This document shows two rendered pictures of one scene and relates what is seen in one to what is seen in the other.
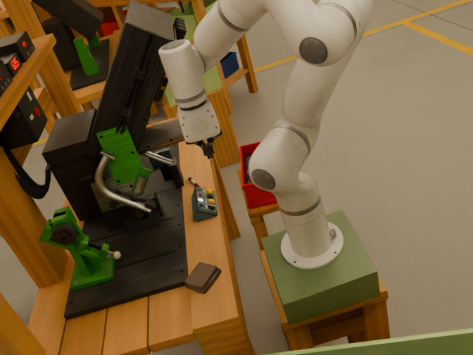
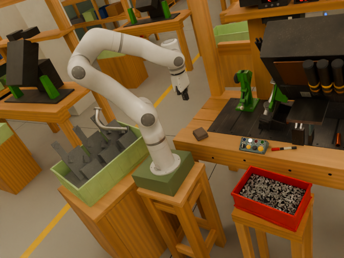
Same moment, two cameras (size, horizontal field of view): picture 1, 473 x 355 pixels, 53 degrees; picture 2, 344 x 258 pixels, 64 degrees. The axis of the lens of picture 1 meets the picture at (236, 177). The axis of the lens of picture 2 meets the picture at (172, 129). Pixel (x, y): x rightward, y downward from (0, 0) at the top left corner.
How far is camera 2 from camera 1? 223 cm
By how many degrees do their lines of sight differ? 100
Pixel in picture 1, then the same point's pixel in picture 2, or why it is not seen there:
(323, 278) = (149, 160)
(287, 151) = not seen: hidden behind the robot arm
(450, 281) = not seen: outside the picture
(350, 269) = (142, 169)
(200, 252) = (218, 137)
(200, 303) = (190, 132)
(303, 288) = not seen: hidden behind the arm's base
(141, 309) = (211, 119)
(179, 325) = (190, 127)
